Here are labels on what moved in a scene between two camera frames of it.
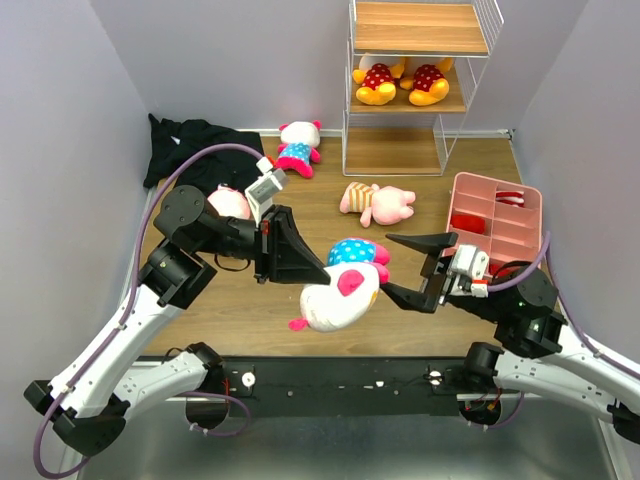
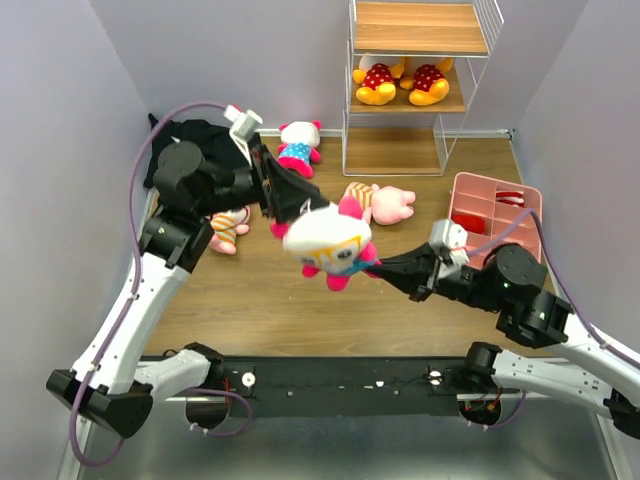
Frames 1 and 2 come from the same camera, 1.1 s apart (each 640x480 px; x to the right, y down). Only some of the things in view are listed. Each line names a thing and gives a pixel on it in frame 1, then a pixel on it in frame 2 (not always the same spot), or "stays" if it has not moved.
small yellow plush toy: x=376 y=80 stays
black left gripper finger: x=293 y=259 to x=289 y=193
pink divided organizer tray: x=513 y=219 stays
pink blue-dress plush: x=357 y=268 to x=333 y=238
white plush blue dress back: x=297 y=149 stays
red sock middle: x=470 y=223 stays
